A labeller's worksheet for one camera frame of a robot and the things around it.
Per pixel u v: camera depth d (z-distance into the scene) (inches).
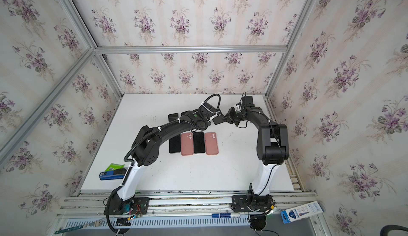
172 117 42.2
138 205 28.2
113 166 33.0
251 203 26.5
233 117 33.8
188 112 28.0
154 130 22.5
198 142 37.4
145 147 21.6
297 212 27.7
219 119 36.5
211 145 36.9
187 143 36.7
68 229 26.6
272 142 20.2
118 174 31.7
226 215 27.5
